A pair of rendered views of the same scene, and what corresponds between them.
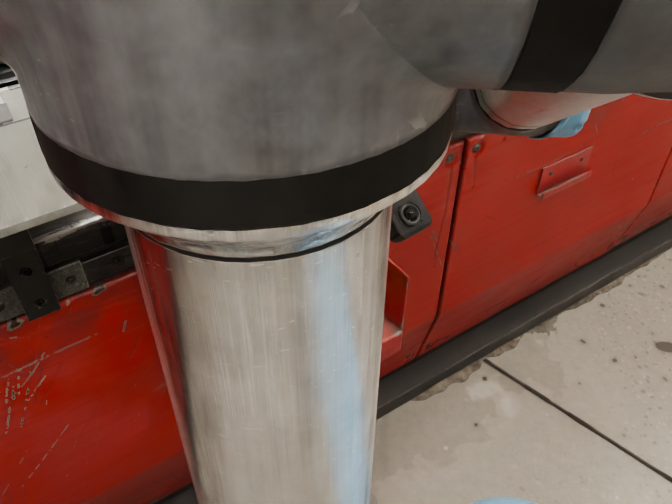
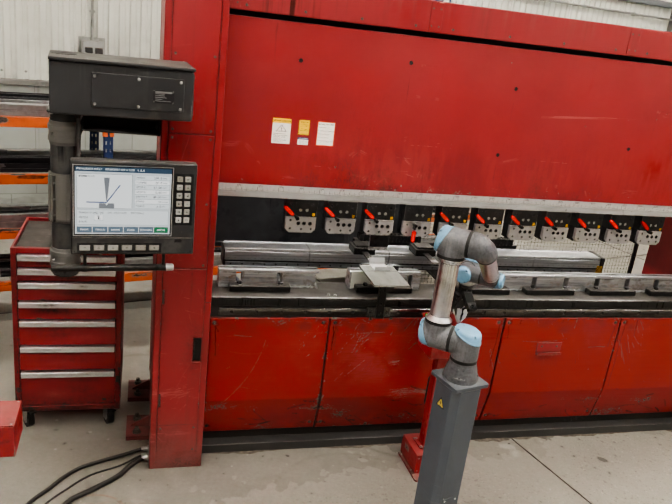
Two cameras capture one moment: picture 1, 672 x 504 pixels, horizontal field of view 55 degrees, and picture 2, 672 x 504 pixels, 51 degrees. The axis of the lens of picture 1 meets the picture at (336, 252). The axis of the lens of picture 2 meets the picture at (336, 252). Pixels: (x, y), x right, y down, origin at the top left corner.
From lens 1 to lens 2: 2.78 m
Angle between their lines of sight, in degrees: 28
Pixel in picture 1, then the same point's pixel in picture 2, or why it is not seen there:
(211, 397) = (441, 278)
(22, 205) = (395, 283)
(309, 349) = (450, 274)
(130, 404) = (381, 363)
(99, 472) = (362, 386)
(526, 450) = (517, 466)
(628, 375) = (577, 461)
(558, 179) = (545, 350)
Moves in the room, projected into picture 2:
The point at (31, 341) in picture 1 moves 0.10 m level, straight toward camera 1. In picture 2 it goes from (371, 325) to (378, 334)
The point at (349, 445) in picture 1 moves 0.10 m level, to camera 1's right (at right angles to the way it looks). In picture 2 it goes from (450, 289) to (474, 294)
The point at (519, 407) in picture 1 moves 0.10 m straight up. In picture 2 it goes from (520, 455) to (524, 440)
